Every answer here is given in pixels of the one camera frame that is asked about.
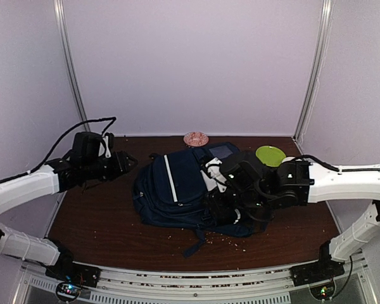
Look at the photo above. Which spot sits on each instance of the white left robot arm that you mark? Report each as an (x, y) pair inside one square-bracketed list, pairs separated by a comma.
[(44, 180)]

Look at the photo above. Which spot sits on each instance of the red blue patterned bowl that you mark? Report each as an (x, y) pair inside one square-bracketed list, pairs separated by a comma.
[(195, 139)]

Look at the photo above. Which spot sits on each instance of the white bowl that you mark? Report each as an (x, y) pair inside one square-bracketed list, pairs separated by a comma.
[(288, 159)]

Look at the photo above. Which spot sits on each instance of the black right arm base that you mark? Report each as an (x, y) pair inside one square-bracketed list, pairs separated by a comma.
[(324, 268)]

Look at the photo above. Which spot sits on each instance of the left aluminium frame post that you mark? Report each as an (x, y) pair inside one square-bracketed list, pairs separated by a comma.
[(67, 52)]

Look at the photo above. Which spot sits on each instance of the aluminium front rail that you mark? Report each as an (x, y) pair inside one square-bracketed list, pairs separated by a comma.
[(264, 285)]

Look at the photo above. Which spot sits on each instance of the green plate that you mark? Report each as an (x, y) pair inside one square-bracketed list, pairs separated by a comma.
[(270, 156)]

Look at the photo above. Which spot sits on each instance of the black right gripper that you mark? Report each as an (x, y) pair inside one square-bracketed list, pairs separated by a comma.
[(215, 205)]

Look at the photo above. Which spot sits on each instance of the right aluminium frame post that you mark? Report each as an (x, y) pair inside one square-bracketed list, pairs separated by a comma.
[(318, 61)]

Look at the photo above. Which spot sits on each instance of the aluminium frame post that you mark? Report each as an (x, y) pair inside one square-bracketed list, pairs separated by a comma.
[(67, 52), (318, 61)]

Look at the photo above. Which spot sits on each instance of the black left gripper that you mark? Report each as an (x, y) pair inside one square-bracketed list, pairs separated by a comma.
[(119, 168)]

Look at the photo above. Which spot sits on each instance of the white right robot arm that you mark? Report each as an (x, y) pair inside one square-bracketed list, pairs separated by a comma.
[(299, 181)]

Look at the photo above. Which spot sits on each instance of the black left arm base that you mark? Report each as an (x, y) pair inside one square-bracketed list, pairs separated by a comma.
[(73, 274)]

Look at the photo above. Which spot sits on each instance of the navy blue student backpack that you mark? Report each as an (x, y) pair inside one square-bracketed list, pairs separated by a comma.
[(176, 191)]

